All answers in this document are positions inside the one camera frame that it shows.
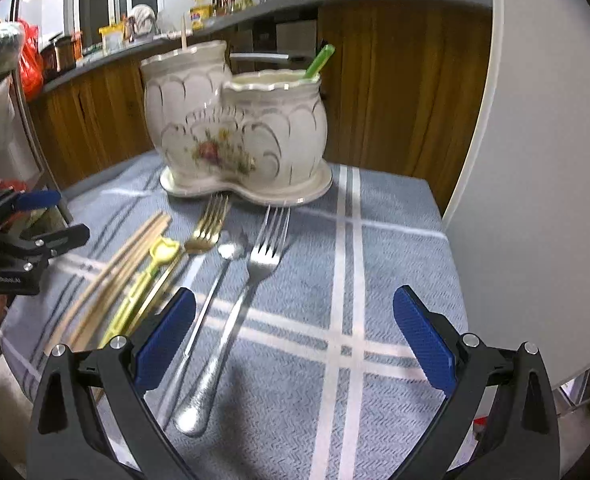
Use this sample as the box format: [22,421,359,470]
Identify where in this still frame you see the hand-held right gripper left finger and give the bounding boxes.
[25,287,198,480]

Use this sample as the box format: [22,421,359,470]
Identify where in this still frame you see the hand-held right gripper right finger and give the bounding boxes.
[382,285,561,480]

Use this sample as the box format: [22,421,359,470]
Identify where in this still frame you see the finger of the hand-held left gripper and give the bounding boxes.
[0,189,62,222]
[6,224,91,262]

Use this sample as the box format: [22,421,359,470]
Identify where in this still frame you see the yellow plastic spoon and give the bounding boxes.
[99,239,182,348]

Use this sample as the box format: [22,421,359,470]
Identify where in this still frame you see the silver metal spoon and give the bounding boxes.
[160,241,246,421]

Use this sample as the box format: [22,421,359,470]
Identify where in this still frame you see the gold metal fork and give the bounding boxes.
[125,192,231,341]

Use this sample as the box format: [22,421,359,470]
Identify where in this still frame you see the silver metal fork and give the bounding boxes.
[172,204,292,436]

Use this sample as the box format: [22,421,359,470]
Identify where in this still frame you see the white floral ceramic utensil holder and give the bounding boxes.
[140,40,334,206]

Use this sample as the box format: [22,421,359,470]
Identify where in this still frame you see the blue plaid tablecloth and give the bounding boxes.
[0,152,471,480]

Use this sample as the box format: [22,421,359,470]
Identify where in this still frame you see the white plastic bag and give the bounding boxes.
[0,77,40,186]

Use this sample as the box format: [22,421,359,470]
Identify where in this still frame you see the red plastic bag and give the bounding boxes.
[17,20,44,102]

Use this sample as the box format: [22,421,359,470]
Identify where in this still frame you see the brown cooking pot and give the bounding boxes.
[50,35,78,73]

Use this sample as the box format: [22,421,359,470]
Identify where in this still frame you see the yellow packet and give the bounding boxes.
[99,22,126,53]

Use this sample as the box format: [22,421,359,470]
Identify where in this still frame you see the white curved panel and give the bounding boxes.
[440,0,590,396]

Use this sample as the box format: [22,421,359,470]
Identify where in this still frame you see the white rag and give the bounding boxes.
[127,4,160,38]

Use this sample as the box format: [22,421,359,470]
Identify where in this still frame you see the wooden base cabinets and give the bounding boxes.
[27,0,493,216]

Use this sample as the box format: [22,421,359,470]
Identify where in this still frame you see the row of condiment bottles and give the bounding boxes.
[212,0,256,16]

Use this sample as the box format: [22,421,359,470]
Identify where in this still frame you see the green plastic utensil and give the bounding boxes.
[302,44,336,81]

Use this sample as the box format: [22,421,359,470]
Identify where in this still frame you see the silver oven handle bar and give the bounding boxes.
[230,51,303,66]

